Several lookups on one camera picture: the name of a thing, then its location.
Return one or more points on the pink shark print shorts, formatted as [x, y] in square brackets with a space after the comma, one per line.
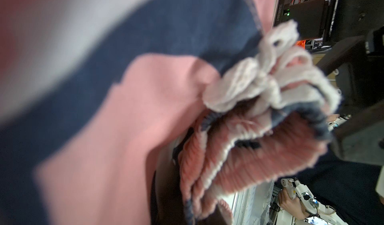
[107, 103]

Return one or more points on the white teleoperation handle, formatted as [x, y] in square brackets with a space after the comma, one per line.
[315, 208]

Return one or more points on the operator hand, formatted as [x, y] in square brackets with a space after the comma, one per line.
[293, 206]

